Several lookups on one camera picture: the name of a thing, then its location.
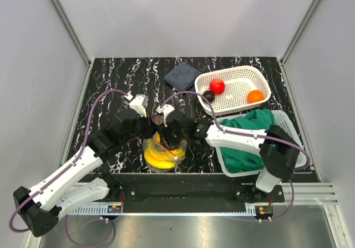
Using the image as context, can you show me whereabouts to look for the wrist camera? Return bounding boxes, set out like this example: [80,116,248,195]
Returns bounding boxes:
[125,94,149,118]
[156,104,175,127]

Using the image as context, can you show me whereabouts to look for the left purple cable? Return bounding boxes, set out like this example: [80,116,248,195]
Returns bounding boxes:
[8,89,133,234]

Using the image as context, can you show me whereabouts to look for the yellow fake bananas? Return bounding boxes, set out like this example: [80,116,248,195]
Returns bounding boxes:
[144,134,186,170]

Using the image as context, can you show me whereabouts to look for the dark fake avocado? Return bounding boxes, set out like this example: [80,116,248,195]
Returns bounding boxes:
[203,90,215,103]

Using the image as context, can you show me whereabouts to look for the red fake apple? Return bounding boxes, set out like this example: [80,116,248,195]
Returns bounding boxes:
[209,79,225,95]

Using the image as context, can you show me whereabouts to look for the purple cable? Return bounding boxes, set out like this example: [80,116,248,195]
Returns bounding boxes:
[160,90,311,173]
[8,89,133,234]

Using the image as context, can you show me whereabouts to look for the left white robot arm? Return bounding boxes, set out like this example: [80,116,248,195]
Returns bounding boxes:
[13,109,156,237]

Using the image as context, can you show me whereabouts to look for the clear zip top bag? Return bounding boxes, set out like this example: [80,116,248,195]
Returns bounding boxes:
[143,114,188,173]

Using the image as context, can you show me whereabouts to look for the white perforated basket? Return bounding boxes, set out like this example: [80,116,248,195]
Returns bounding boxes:
[195,65,271,116]

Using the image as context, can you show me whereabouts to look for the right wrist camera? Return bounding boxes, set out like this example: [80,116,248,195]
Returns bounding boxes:
[156,104,175,127]

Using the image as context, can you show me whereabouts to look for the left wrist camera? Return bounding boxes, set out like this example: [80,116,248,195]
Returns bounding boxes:
[125,94,149,118]

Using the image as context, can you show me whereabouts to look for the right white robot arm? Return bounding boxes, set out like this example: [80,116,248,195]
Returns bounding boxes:
[155,110,301,202]

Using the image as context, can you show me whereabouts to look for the green cloth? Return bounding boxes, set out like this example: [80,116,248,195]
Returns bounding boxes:
[220,109,276,173]

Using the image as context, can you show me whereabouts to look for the dark blue folded cloth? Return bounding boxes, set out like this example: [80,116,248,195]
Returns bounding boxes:
[164,62,201,92]

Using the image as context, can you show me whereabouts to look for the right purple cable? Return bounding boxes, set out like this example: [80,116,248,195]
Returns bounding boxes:
[160,90,311,173]

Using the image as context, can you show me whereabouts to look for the fake orange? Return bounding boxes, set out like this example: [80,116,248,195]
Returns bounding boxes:
[247,90,264,104]

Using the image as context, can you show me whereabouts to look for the white basket with clothes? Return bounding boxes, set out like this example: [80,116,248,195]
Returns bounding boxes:
[215,110,307,178]

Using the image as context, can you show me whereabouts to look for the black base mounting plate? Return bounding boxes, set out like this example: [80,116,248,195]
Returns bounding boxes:
[113,173,285,216]

